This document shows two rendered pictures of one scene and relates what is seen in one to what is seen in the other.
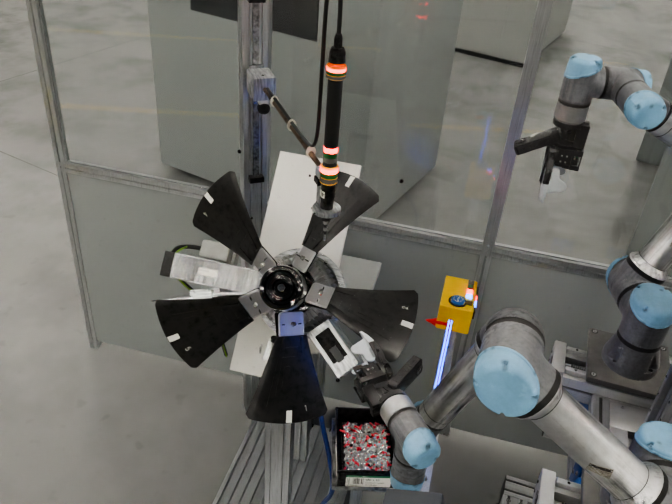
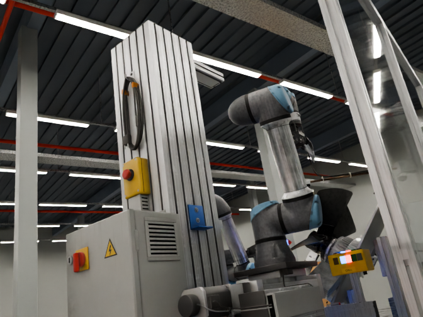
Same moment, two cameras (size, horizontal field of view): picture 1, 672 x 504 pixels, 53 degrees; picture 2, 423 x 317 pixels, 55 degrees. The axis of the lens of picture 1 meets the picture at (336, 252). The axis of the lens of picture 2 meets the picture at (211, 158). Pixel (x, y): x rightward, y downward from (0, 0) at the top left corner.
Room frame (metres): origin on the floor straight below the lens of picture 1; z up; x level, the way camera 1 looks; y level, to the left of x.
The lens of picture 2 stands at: (1.84, -2.32, 0.94)
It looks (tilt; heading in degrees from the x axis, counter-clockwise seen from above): 20 degrees up; 112
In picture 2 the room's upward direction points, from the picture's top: 9 degrees counter-clockwise
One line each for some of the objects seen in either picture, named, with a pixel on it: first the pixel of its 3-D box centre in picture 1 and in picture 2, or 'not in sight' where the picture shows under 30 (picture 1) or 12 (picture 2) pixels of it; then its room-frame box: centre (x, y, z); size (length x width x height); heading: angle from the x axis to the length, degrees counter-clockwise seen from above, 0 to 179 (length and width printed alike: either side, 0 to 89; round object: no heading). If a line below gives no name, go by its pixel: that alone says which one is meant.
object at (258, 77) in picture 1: (260, 83); not in sight; (2.00, 0.27, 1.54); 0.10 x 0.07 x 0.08; 23
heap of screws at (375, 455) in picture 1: (365, 451); not in sight; (1.20, -0.12, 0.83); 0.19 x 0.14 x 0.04; 4
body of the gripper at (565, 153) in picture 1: (565, 142); (295, 134); (1.55, -0.54, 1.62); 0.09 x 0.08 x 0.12; 78
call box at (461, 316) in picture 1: (456, 305); (350, 263); (1.63, -0.38, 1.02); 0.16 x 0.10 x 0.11; 168
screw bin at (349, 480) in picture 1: (366, 446); not in sight; (1.21, -0.12, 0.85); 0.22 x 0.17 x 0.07; 4
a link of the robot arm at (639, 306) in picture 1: (647, 313); (268, 221); (1.43, -0.84, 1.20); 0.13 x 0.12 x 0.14; 1
